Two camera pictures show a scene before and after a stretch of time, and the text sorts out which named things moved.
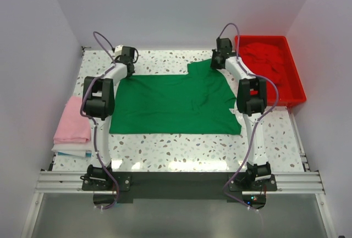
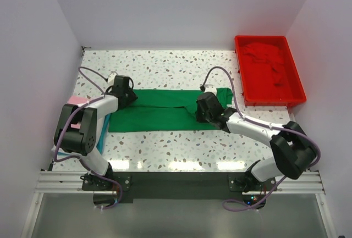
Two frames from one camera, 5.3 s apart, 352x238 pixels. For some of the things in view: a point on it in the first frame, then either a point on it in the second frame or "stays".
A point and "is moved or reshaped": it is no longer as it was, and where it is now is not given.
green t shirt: x=198 y=103 is moved or reshaped
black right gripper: x=213 y=64 → x=199 y=118
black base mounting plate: x=178 y=186 stays
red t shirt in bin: x=269 y=60 stays
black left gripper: x=130 y=75 → x=132 y=97
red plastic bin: x=271 y=57 stays
